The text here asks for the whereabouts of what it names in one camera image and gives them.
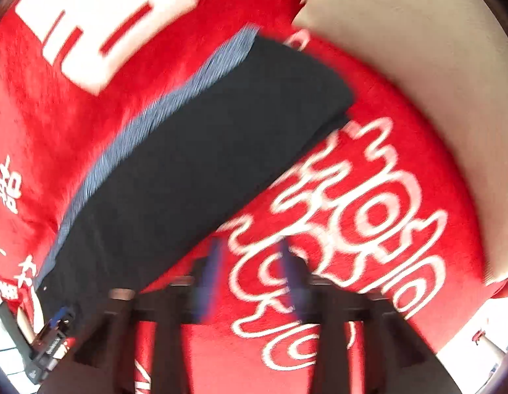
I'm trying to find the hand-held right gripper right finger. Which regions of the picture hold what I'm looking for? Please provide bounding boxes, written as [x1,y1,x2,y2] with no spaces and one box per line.
[280,239,460,394]

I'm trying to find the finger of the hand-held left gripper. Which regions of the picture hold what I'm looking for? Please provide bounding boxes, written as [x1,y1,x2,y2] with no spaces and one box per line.
[47,306,77,337]

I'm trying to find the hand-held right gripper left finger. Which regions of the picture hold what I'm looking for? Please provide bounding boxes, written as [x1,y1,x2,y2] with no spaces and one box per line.
[73,237,227,394]

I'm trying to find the dark pants with grey waistband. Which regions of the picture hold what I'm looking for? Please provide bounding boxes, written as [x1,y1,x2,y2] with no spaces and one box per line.
[34,25,355,335]

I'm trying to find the red printed blanket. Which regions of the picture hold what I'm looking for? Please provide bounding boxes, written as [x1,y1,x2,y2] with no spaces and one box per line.
[0,0,507,394]

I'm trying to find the beige pillow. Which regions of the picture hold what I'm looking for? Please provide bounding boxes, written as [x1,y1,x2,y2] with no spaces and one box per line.
[292,0,508,286]

